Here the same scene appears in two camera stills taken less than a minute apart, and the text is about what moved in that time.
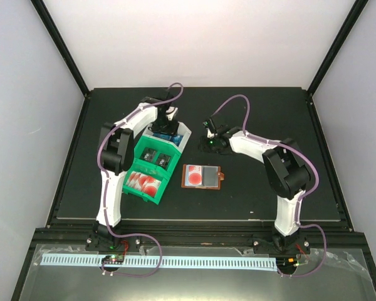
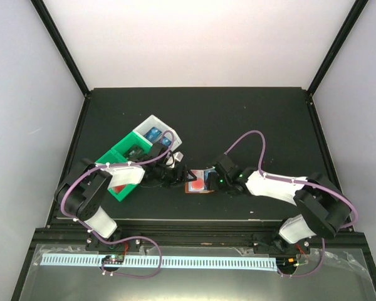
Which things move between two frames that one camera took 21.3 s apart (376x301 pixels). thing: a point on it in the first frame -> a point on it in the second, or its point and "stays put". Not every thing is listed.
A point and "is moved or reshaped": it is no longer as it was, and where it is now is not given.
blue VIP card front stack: [177, 139] -> [166, 141]
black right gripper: [204, 146] -> [212, 184]
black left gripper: [172, 130] -> [178, 180]
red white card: [195, 175] is moved or reshaped
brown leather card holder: [202, 176] -> [187, 190]
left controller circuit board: [113, 259] stays put
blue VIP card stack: [168, 137] -> [153, 134]
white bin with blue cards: [180, 139] is moved or reshaped
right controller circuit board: [286, 262] stays put
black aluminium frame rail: [200, 234] stays put
